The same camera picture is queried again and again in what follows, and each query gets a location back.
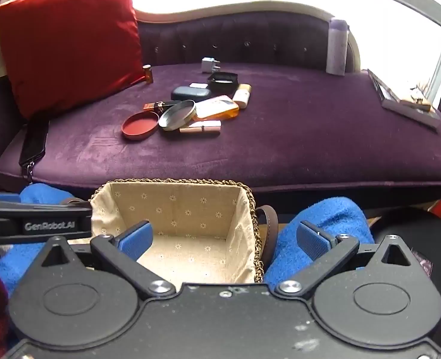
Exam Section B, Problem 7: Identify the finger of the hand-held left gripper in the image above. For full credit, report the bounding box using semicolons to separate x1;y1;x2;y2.
0;192;92;214

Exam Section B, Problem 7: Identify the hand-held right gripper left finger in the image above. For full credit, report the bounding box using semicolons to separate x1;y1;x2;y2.
39;220;177;300

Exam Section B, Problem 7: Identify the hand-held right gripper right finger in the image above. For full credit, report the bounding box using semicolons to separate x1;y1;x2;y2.
275;220;413;300

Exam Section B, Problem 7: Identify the wicker basket with cloth lining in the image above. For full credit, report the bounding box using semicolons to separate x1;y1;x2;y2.
89;178;265;285

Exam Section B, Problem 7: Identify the orange bottle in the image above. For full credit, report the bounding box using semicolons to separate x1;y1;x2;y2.
193;95;240;121

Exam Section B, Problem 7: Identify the dark blue glasses case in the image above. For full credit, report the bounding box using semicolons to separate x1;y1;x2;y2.
171;85;212;102

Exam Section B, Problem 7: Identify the white plug adapter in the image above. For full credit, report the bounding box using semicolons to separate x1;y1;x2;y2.
201;57;221;74

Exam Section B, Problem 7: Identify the black phone pouch with keyring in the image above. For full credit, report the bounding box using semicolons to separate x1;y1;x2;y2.
18;119;51;182

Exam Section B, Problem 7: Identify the purple velvet sofa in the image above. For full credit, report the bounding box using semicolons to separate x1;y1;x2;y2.
0;0;441;204

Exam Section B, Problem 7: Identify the rose gold lipstick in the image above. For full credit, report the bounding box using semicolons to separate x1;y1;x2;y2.
179;120;222;136

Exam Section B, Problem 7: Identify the dark hardcover book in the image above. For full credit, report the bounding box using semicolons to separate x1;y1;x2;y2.
367;69;441;132

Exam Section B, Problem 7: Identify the white and gold tube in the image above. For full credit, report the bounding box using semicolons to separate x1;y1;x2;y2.
232;83;252;109

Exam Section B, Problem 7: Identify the red cushion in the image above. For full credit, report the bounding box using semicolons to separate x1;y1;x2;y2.
0;0;147;120

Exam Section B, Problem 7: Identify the small gold trinket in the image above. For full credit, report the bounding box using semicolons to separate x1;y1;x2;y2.
400;85;433;112

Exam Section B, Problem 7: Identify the black square box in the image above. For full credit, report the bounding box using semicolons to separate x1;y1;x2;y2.
206;71;239;96

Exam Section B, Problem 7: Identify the lavender drink bottle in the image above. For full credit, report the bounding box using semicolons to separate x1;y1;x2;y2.
325;18;350;76

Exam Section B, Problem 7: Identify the brown leather basket strap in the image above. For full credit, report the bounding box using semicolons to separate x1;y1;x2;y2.
256;205;279;267

